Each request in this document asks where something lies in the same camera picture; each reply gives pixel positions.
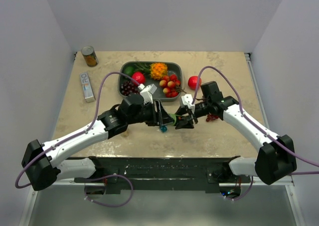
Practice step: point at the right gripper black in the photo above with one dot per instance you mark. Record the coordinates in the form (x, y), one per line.
(187, 122)

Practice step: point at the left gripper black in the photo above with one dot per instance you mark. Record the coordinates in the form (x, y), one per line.
(161, 117)

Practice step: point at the green pill bottle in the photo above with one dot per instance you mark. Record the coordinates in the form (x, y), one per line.
(176, 119)

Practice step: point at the teal weekly pill organizer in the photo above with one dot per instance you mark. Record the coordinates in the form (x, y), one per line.
(163, 129)

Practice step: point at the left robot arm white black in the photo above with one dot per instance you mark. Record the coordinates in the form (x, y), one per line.
(42, 161)

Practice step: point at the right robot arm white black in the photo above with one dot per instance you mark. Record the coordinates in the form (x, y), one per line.
(274, 159)

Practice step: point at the cherry and strawberry bunch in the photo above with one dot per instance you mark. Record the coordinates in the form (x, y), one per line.
(171, 86)

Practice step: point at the red grapes on table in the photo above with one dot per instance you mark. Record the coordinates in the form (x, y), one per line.
(211, 117)

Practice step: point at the red apple on table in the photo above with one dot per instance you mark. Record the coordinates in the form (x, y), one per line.
(192, 82)

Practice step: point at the dark grapes in tray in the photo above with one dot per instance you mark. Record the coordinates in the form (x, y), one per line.
(128, 88)

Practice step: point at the red apple in tray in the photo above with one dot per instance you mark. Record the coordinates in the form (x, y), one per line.
(139, 77)

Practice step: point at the orange spiky fruit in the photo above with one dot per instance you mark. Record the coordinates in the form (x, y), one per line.
(158, 70)

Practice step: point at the small amber glass jar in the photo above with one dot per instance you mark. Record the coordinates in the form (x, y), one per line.
(126, 133)

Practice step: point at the green leafy sprig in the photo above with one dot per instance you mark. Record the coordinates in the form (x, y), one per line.
(142, 67)

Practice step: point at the green lime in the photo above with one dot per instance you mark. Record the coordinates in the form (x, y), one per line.
(129, 70)

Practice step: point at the purple silver toothpaste box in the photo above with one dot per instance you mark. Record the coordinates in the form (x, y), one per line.
(87, 87)

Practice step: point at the tin can orange label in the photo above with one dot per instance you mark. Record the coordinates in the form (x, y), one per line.
(89, 55)

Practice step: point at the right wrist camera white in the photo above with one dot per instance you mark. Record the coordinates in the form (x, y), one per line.
(186, 102)

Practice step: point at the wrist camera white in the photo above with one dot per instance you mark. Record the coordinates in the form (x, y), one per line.
(186, 102)
(147, 93)

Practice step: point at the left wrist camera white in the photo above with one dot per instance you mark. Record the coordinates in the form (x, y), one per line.
(147, 93)

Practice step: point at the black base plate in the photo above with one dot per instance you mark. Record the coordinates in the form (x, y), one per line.
(162, 174)

